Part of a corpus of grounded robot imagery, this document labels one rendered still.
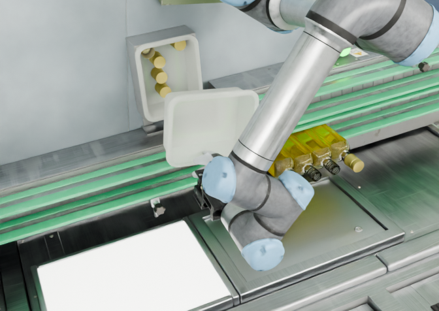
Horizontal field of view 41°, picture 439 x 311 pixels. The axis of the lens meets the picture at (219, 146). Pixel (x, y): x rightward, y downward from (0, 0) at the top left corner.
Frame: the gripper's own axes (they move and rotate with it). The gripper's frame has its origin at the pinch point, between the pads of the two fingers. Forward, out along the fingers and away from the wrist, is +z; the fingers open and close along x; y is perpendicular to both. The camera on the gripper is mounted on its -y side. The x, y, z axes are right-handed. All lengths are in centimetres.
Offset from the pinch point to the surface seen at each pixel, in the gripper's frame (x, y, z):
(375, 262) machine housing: 19.9, -33.6, -28.3
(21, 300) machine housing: 34, 47, 1
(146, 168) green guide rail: 12.5, 10.4, 15.4
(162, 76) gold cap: -5.6, 1.0, 30.7
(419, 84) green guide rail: 1, -77, 16
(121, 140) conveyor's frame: 12.7, 13.0, 30.2
